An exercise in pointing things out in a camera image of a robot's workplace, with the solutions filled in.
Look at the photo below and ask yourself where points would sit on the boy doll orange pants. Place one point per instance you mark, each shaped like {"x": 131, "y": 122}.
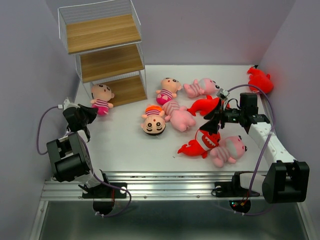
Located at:
{"x": 154, "y": 123}

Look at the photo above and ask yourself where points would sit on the pink pig plush bottom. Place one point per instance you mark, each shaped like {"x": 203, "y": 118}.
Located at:
{"x": 230, "y": 149}

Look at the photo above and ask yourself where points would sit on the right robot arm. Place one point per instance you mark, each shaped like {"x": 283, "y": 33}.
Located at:
{"x": 277, "y": 176}

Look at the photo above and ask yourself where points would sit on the white wire wooden shelf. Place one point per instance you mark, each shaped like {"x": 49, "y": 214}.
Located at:
{"x": 105, "y": 39}

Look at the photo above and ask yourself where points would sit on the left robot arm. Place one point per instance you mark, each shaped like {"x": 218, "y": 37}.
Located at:
{"x": 68, "y": 155}

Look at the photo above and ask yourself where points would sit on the pink pig plush top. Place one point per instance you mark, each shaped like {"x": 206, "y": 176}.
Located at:
{"x": 204, "y": 86}

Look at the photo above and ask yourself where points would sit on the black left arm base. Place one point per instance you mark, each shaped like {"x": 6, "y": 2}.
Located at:
{"x": 110, "y": 199}

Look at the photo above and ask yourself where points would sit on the red shark plush open mouth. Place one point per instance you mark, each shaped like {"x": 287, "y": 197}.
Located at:
{"x": 202, "y": 143}

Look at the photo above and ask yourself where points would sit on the boy doll magenta pants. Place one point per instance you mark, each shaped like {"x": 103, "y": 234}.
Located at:
{"x": 101, "y": 96}

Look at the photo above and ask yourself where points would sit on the large pink striped pig plush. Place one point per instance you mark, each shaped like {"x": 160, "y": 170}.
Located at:
{"x": 178, "y": 116}

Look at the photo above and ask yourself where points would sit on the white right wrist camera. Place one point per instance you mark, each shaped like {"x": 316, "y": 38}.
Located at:
{"x": 223, "y": 94}

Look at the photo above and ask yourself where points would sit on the boy doll magenta striped shirt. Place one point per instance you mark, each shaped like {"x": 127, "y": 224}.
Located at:
{"x": 168, "y": 91}

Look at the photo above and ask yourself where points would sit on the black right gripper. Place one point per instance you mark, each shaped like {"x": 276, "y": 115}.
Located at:
{"x": 212, "y": 126}

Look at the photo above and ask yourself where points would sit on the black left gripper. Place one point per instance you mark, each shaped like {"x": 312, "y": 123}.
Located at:
{"x": 91, "y": 112}

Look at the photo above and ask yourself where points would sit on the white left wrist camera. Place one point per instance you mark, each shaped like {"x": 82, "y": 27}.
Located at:
{"x": 67, "y": 104}

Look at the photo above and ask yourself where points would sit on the red plush far corner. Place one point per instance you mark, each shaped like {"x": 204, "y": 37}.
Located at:
{"x": 260, "y": 79}

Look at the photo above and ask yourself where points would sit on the red whale plush centre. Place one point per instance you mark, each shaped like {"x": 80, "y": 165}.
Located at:
{"x": 203, "y": 105}

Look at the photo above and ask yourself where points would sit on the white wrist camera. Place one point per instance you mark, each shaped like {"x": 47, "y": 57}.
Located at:
{"x": 223, "y": 94}
{"x": 67, "y": 104}

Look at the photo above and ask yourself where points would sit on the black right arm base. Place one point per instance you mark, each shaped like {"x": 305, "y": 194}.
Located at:
{"x": 233, "y": 189}

